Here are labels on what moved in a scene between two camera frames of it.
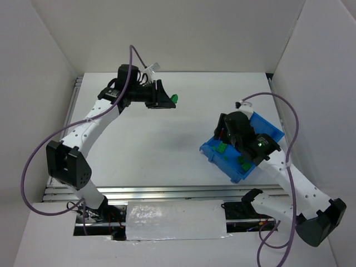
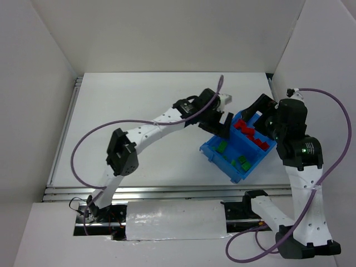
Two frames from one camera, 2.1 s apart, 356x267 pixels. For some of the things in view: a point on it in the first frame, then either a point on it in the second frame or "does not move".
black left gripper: x=158 y=93 → x=212 y=122
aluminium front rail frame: x=179 y=194 does not move
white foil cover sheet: x=176 y=219 does not move
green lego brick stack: x=240 y=159 does not move
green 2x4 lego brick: x=246 y=166 does not move
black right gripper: x=222 y=129 → x=263 y=104
